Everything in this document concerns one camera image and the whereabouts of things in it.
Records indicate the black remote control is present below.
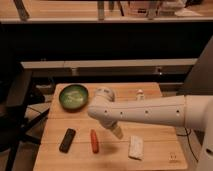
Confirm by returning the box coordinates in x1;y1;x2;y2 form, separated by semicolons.
59;128;76;153

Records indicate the black chair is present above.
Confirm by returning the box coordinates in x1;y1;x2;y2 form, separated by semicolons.
0;64;49;171

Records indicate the green bowl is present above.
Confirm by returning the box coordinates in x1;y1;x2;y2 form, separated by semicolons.
59;84;89;111

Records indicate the white tube bottle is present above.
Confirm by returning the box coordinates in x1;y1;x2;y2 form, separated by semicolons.
136;89;145;100

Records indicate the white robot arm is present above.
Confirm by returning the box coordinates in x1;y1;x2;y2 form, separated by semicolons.
88;87;213;171

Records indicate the white folded cloth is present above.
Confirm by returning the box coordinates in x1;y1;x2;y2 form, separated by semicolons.
128;136;143;160

